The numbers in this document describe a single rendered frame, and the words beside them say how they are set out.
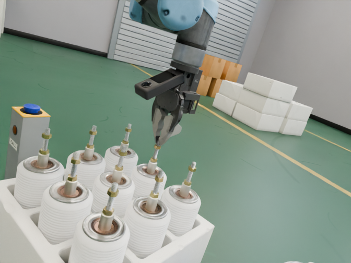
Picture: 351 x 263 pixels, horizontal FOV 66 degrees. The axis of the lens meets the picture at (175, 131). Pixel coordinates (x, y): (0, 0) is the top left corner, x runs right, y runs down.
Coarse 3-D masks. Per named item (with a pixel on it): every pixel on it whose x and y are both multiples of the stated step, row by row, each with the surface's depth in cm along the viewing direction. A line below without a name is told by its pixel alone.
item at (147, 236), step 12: (132, 204) 57; (132, 216) 54; (168, 216) 56; (132, 228) 54; (144, 228) 53; (156, 228) 54; (132, 240) 54; (144, 240) 54; (156, 240) 55; (132, 252) 55; (144, 252) 55
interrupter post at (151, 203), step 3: (150, 198) 55; (153, 198) 55; (156, 198) 56; (147, 201) 56; (150, 201) 55; (153, 201) 55; (156, 201) 56; (147, 204) 56; (150, 204) 56; (153, 204) 56; (156, 204) 56; (147, 207) 56; (150, 207) 56; (153, 207) 56; (150, 210) 56; (153, 210) 56
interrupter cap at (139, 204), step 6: (138, 198) 58; (144, 198) 59; (138, 204) 57; (144, 204) 58; (162, 204) 59; (138, 210) 55; (144, 210) 55; (156, 210) 57; (162, 210) 57; (144, 216) 53; (150, 216) 54; (156, 216) 55; (162, 216) 55
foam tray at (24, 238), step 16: (0, 192) 59; (0, 208) 57; (16, 208) 56; (32, 208) 57; (0, 224) 58; (16, 224) 52; (32, 224) 53; (208, 224) 70; (0, 240) 58; (16, 240) 53; (32, 240) 50; (176, 240) 61; (192, 240) 62; (208, 240) 71; (0, 256) 59; (16, 256) 53; (32, 256) 49; (48, 256) 47; (64, 256) 51; (128, 256) 52; (160, 256) 55; (176, 256) 58; (192, 256) 66
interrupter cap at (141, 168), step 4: (140, 164) 74; (144, 164) 75; (140, 168) 72; (144, 168) 73; (156, 168) 75; (140, 172) 70; (144, 172) 71; (156, 172) 73; (148, 176) 69; (152, 176) 70
